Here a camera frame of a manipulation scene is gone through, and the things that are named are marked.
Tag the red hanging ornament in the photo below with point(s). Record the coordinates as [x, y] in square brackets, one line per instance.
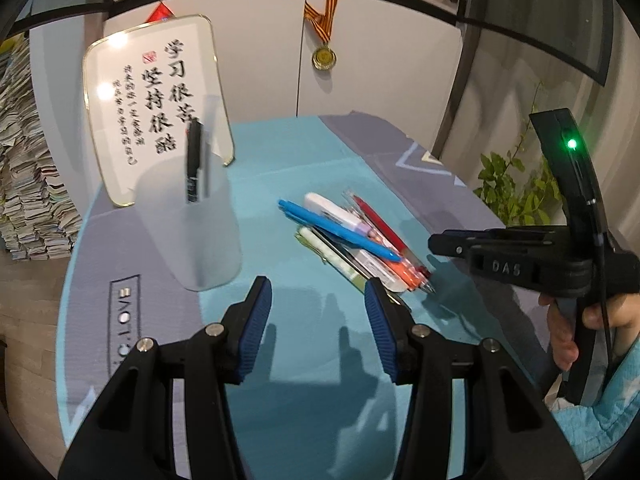
[161, 12]

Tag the white purple eraser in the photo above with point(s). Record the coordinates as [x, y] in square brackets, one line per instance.
[325, 207]

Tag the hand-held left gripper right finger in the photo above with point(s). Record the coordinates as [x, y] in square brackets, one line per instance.
[382, 330]

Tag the translucent plastic pen cup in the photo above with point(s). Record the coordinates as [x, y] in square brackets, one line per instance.
[200, 250]

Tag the orange pen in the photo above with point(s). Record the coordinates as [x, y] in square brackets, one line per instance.
[406, 274]

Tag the person's right hand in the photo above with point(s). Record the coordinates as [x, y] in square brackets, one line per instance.
[562, 340]

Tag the red pen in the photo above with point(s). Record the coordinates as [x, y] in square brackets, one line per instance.
[377, 220]

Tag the light green pen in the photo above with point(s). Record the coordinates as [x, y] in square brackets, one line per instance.
[320, 248]

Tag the blue pen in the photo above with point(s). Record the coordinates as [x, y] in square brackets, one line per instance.
[340, 232]

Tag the stack of papers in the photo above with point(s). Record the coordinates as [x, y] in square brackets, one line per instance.
[30, 185]

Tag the gold-framed calligraphy plaque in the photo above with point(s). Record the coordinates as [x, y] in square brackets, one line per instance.
[115, 110]

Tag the gold medal with striped ribbon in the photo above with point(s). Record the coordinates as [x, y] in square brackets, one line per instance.
[323, 57]

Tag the green leafy plant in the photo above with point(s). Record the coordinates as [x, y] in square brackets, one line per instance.
[515, 195]

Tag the blue and grey tablecloth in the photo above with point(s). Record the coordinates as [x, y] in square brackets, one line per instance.
[320, 360]

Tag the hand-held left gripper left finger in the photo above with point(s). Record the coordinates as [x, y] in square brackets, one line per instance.
[257, 325]

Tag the person's right forearm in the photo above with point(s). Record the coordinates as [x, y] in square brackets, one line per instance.
[620, 410]

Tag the white cabinet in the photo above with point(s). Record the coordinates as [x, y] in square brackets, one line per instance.
[390, 60]

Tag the clear pink pen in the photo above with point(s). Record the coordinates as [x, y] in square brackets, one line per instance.
[424, 281]

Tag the black pen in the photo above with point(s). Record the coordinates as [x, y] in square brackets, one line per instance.
[193, 160]

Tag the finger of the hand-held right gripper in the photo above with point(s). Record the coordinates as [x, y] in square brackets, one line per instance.
[452, 244]

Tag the small white eraser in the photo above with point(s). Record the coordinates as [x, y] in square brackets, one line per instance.
[371, 266]

